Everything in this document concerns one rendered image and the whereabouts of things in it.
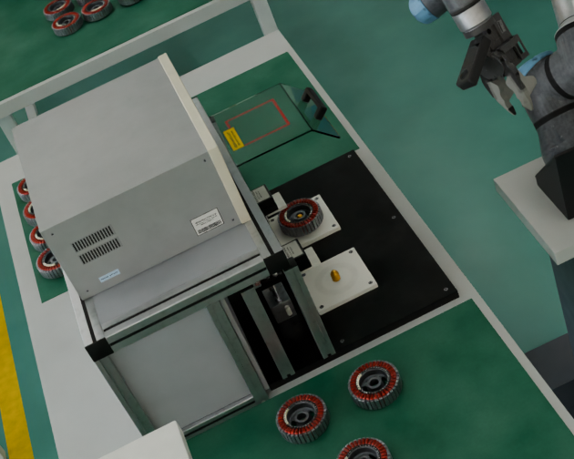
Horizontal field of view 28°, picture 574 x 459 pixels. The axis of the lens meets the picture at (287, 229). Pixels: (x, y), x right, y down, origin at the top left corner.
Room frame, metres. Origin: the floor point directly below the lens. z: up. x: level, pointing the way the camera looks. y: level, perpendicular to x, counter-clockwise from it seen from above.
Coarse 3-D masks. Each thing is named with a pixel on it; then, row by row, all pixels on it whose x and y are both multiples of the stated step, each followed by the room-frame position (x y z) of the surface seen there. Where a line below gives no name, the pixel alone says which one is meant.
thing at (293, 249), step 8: (296, 240) 2.00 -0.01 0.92; (288, 248) 1.99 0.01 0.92; (296, 248) 1.98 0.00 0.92; (312, 248) 2.01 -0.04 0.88; (288, 256) 1.97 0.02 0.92; (296, 256) 1.95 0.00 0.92; (304, 256) 1.95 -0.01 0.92; (312, 256) 1.98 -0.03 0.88; (304, 264) 1.95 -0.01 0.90; (312, 264) 1.95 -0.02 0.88; (280, 272) 1.95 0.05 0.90; (264, 280) 1.95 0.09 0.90; (272, 280) 1.94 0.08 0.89; (280, 280) 1.94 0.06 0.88; (264, 288) 1.94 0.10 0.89; (272, 288) 1.95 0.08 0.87
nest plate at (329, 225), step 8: (320, 200) 2.28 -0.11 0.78; (328, 216) 2.21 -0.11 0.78; (272, 224) 2.27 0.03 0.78; (320, 224) 2.19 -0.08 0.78; (328, 224) 2.18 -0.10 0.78; (336, 224) 2.17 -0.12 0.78; (280, 232) 2.23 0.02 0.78; (312, 232) 2.18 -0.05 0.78; (320, 232) 2.16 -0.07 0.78; (328, 232) 2.15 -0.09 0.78; (280, 240) 2.20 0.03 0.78; (288, 240) 2.18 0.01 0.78; (304, 240) 2.16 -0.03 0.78; (312, 240) 2.15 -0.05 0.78
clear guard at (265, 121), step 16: (256, 96) 2.41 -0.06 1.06; (272, 96) 2.38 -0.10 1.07; (288, 96) 2.35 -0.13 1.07; (224, 112) 2.40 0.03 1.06; (240, 112) 2.37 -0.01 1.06; (256, 112) 2.34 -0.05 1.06; (272, 112) 2.31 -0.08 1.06; (288, 112) 2.28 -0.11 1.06; (304, 112) 2.27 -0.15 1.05; (224, 128) 2.33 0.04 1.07; (240, 128) 2.30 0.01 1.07; (256, 128) 2.27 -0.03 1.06; (272, 128) 2.25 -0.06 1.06; (288, 128) 2.22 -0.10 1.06; (304, 128) 2.19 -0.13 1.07; (320, 128) 2.20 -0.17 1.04; (224, 144) 2.27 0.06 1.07; (256, 144) 2.21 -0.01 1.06; (272, 144) 2.19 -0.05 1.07; (240, 160) 2.18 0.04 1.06
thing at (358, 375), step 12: (360, 372) 1.68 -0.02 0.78; (372, 372) 1.68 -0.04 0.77; (384, 372) 1.65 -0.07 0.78; (396, 372) 1.64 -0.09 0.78; (348, 384) 1.66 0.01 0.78; (360, 384) 1.66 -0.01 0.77; (372, 384) 1.65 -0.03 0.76; (396, 384) 1.61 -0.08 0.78; (360, 396) 1.61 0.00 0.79; (372, 396) 1.60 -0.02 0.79; (384, 396) 1.59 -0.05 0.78; (396, 396) 1.60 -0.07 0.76; (372, 408) 1.60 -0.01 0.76
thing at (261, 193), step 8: (264, 184) 2.25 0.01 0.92; (256, 192) 2.23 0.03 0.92; (264, 192) 2.22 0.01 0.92; (256, 200) 2.20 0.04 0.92; (264, 200) 2.19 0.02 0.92; (272, 200) 2.19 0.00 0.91; (280, 200) 2.22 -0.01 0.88; (264, 208) 2.19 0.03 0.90; (272, 208) 2.19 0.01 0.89; (280, 208) 2.19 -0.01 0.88; (264, 216) 2.19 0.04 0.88
